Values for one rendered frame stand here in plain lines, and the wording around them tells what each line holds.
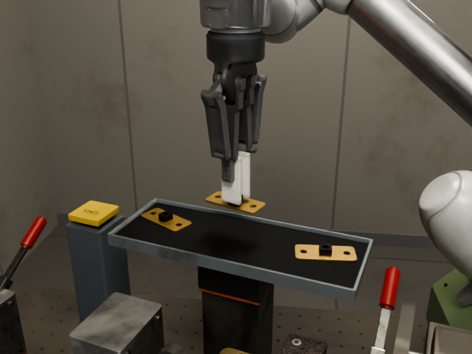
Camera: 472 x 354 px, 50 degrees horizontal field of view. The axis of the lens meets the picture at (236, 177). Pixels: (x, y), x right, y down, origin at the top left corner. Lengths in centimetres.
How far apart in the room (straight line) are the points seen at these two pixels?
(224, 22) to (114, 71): 235
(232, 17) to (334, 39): 214
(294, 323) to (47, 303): 66
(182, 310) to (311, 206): 176
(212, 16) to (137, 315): 39
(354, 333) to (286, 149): 171
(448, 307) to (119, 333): 83
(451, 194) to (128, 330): 66
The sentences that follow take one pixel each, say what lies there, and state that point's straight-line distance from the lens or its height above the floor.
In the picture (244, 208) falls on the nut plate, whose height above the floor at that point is 122.
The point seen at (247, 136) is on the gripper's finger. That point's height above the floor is 132.
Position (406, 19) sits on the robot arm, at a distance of 113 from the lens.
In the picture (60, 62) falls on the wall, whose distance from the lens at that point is 308.
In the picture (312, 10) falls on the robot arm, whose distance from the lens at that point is 117.
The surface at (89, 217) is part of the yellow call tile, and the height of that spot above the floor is 116.
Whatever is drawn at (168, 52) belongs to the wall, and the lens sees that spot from 285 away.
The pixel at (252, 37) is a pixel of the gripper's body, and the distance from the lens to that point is 64.
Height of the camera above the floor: 154
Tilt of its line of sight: 23 degrees down
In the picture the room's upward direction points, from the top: straight up
